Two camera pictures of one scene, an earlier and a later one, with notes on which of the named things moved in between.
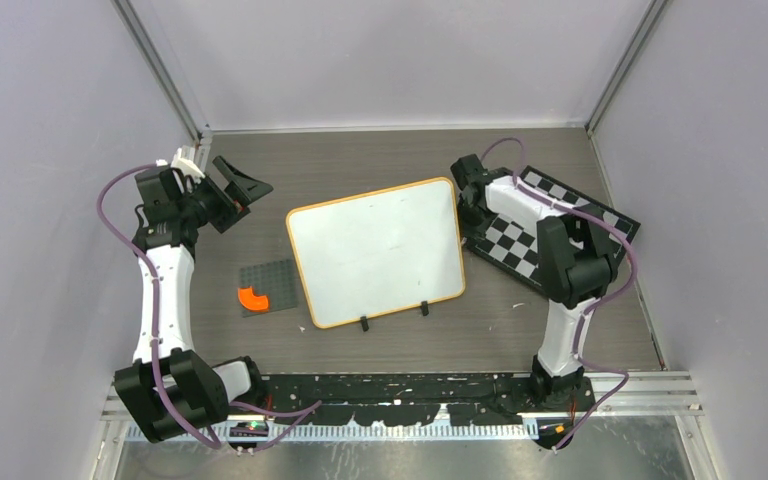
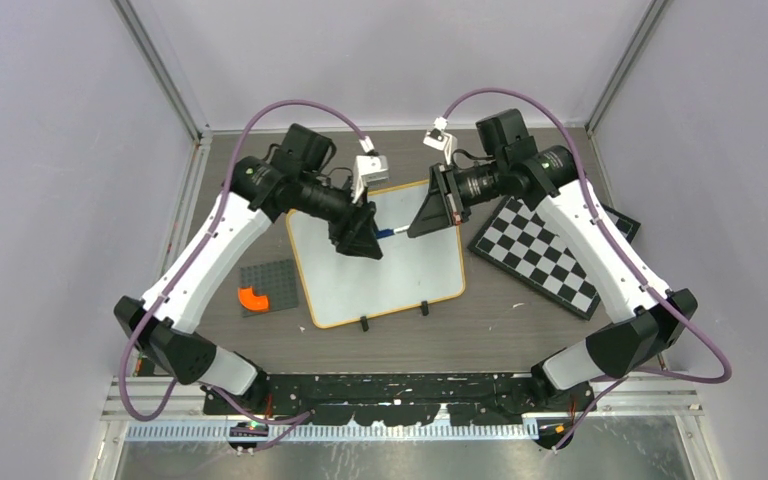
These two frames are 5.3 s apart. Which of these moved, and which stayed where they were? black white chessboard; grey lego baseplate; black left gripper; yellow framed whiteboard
Moved: black left gripper
Stayed: black white chessboard; grey lego baseplate; yellow framed whiteboard
